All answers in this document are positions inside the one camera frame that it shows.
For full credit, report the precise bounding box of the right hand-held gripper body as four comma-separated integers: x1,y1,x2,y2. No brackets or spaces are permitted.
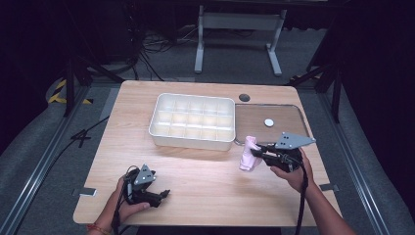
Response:
264,131,317,174

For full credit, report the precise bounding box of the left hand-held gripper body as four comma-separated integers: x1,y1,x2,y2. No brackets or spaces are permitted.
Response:
123,164,158,207

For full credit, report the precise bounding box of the pink sock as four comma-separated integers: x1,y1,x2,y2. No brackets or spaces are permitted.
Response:
239,135,263,172

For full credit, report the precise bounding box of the person's left hand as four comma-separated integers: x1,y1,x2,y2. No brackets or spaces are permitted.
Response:
103,175,152,229

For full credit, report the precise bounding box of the person's right hand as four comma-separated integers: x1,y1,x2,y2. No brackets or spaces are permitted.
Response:
269,147,315,194

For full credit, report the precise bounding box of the clear plastic box lid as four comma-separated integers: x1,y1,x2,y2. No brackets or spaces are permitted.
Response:
233,103,311,147

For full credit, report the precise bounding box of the white compartment storage box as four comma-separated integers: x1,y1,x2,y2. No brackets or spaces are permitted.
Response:
148,92,237,153

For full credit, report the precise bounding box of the black tripod stand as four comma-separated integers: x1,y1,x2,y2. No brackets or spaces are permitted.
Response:
286,60,345,124
62,53,125,118

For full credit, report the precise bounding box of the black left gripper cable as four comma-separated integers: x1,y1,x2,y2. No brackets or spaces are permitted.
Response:
111,164,139,235

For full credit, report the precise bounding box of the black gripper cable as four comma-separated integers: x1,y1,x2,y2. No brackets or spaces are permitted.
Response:
111,164,139,235
294,160,310,235

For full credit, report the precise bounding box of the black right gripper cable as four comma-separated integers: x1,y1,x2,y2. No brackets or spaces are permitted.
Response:
294,160,310,235

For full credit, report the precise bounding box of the metal floor rail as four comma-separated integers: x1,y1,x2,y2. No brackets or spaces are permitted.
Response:
0,85,90,235
316,92,390,235

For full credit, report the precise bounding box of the orange bracelet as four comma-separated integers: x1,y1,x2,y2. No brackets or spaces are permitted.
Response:
86,222,112,235

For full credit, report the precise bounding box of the thin black floor cable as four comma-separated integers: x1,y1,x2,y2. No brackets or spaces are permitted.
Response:
48,116,111,165

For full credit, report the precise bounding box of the white metal table frame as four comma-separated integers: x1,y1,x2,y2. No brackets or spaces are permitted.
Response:
194,4,289,78

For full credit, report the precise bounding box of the tangle of black floor cables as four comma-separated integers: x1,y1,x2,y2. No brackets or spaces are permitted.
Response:
123,23,198,82

